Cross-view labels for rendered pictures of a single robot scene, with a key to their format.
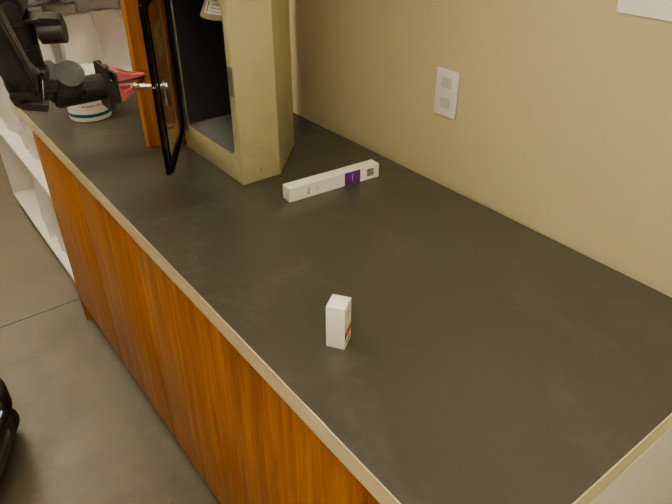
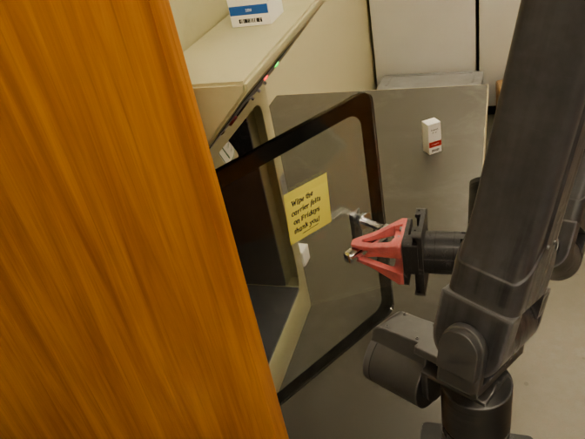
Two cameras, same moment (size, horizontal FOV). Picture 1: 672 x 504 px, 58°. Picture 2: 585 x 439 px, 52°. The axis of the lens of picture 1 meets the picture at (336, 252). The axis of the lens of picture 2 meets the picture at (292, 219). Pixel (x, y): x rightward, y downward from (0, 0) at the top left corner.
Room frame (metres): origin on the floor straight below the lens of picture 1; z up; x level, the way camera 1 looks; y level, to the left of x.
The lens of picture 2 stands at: (1.80, 0.99, 1.69)
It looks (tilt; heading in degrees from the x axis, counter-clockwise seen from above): 33 degrees down; 240
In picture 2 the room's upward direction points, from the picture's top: 12 degrees counter-clockwise
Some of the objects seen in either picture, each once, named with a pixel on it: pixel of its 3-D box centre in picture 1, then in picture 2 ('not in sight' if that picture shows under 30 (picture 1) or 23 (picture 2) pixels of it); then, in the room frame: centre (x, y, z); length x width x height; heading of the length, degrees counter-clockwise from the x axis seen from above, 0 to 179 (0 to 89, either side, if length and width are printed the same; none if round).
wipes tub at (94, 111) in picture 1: (86, 92); not in sight; (1.87, 0.79, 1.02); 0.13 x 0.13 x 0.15
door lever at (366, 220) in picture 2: (146, 81); (361, 238); (1.39, 0.44, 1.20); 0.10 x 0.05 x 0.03; 6
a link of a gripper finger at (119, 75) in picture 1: (125, 82); (386, 252); (1.38, 0.48, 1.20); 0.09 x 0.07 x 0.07; 127
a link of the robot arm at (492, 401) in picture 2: (26, 33); (469, 397); (1.54, 0.76, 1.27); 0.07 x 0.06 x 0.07; 101
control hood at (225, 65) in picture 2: not in sight; (254, 72); (1.46, 0.38, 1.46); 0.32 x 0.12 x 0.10; 38
